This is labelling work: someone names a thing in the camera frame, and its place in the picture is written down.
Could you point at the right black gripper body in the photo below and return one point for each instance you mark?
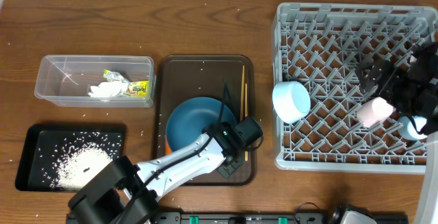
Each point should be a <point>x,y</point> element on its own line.
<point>395,83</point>

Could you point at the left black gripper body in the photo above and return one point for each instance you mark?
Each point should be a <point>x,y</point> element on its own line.
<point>231,164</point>

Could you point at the pink cup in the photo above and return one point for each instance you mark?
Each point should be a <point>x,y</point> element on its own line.
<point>374,111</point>

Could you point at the blue cup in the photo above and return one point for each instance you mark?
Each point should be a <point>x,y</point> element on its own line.
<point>407,131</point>

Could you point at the blue plate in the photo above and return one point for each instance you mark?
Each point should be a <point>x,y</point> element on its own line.
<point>188,119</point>

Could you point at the light blue bowl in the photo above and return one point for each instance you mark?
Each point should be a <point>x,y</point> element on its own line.
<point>291,101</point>

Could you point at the yellow foil snack wrapper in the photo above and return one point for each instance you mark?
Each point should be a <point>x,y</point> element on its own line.
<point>135,89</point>

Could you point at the white tissue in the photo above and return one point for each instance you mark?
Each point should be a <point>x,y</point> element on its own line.
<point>108,89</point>

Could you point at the white rice pile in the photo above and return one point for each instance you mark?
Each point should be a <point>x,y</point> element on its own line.
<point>67,161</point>

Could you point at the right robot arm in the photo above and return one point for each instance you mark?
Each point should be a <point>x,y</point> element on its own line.
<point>411,93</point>

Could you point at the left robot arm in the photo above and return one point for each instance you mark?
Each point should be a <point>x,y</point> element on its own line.
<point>123,192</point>

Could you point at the grey dishwasher rack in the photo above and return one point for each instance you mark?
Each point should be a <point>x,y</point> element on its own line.
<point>320,45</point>

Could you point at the black waste tray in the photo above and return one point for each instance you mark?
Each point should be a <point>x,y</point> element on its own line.
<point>31,140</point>

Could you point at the orange carrot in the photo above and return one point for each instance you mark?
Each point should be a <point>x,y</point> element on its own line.
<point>167,148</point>

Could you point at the right wooden chopstick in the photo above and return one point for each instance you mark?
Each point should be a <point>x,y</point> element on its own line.
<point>246,112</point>

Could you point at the wooden chopstick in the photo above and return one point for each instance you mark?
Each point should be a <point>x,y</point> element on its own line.
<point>242,98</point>
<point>246,112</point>

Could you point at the left wooden chopstick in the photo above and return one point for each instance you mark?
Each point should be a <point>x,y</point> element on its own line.
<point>242,98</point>

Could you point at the brown serving tray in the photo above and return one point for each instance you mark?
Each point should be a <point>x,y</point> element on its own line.
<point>183,77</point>

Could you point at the clear plastic bin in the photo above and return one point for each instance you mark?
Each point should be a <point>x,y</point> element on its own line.
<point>65,80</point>

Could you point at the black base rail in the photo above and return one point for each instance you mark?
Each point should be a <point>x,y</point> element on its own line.
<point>306,213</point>

